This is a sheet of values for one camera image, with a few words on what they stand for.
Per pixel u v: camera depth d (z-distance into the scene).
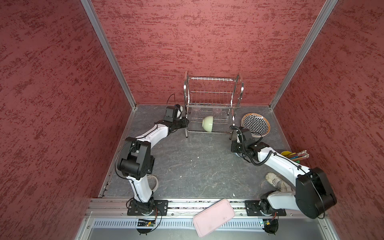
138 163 0.49
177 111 0.78
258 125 1.07
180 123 0.83
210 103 1.01
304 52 0.88
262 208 0.67
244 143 0.67
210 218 0.71
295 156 0.78
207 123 0.93
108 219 0.71
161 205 0.75
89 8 0.71
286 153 0.83
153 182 0.83
